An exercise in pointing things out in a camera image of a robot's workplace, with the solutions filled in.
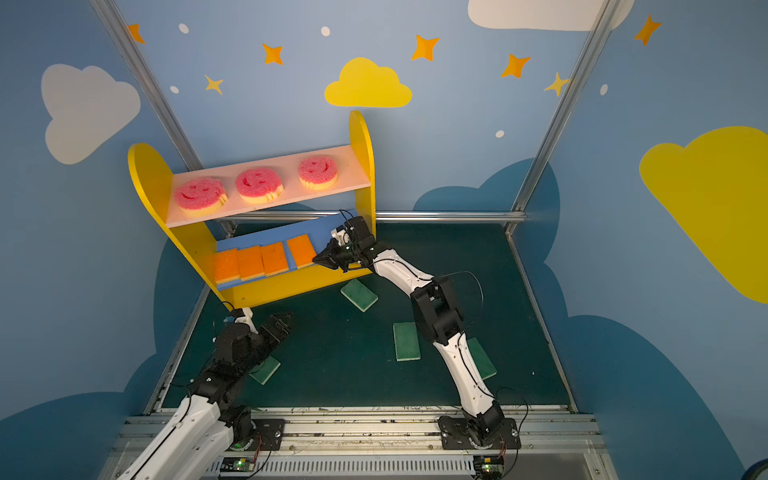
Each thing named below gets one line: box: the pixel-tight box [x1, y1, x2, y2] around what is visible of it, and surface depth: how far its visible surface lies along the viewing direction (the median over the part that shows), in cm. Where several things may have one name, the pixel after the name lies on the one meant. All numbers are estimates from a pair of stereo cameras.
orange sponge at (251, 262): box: [237, 245, 266, 282], surface depth 93 cm
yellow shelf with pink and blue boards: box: [129, 111, 377, 309], surface depth 79 cm
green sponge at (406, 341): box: [393, 322, 421, 362], surface depth 92 cm
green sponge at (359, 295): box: [340, 278, 379, 312], surface depth 103 cm
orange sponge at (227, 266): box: [214, 249, 241, 285], surface depth 91 cm
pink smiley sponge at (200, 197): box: [174, 178, 228, 218], surface depth 68 cm
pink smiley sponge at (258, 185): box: [235, 168, 284, 204], surface depth 71 cm
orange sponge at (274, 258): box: [260, 241, 289, 276], surface depth 93 cm
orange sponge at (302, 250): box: [286, 234, 317, 269], surface depth 96 cm
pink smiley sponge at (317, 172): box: [298, 155, 338, 191], surface depth 75 cm
